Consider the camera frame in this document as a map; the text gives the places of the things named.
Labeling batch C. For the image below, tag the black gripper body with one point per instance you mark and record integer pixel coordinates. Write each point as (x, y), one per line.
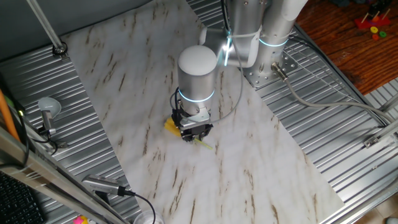
(196, 130)

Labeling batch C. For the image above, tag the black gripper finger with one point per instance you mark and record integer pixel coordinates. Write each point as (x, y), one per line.
(205, 132)
(188, 137)

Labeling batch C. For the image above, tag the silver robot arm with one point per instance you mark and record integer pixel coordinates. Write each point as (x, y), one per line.
(196, 81)

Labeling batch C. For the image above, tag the white marble pattern mat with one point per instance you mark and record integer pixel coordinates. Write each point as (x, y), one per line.
(236, 174)

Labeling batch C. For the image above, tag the clear plastic cup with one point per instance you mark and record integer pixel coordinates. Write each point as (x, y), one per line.
(149, 219)

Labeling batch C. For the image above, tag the pink and yellow toy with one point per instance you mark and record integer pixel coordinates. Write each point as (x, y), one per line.
(80, 220)

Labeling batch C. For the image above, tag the orange stick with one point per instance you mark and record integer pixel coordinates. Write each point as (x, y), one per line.
(6, 115)

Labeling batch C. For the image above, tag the black keyboard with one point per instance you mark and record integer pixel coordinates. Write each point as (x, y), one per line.
(15, 202)

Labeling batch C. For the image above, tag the aluminium pole with foot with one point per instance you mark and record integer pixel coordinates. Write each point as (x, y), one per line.
(43, 21)

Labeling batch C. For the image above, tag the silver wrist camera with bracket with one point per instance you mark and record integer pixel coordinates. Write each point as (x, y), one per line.
(194, 122)

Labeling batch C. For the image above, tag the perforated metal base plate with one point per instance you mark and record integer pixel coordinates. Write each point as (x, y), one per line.
(267, 77)

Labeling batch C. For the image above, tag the silver depth camera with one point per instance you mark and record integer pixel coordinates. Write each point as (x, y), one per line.
(99, 183)

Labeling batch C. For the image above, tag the aluminium frame beam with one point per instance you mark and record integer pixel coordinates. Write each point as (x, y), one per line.
(46, 174)

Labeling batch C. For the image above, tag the aluminium corner bracket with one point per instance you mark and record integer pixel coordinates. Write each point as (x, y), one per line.
(370, 142)

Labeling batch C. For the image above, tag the aluminium frame rail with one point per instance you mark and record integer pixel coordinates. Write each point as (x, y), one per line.
(388, 129)
(390, 104)

